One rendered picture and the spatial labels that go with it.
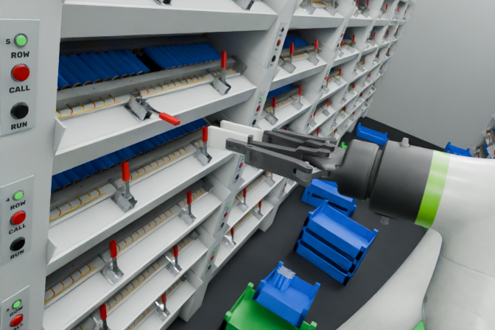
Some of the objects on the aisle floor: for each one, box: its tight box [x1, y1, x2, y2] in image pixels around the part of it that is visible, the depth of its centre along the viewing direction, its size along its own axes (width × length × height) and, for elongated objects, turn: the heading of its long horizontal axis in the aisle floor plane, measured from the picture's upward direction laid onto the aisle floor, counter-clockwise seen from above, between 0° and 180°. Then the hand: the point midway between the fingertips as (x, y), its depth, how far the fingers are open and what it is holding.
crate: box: [220, 282, 317, 330], centre depth 142 cm, size 30×20×8 cm
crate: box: [252, 261, 320, 329], centre depth 153 cm, size 30×20×8 cm
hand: (234, 137), depth 56 cm, fingers open, 3 cm apart
